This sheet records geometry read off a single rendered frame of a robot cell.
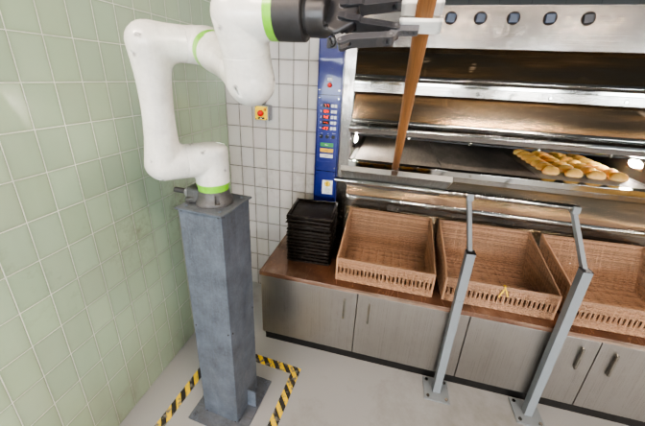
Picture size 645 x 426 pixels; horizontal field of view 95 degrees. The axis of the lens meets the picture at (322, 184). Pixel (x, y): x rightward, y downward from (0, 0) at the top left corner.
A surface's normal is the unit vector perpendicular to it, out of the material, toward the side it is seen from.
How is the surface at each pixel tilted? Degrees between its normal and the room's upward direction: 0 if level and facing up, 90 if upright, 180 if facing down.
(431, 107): 70
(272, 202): 90
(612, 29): 90
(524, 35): 90
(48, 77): 90
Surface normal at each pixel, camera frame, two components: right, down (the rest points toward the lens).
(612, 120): -0.21, -0.01
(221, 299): -0.30, 0.32
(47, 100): 0.97, 0.12
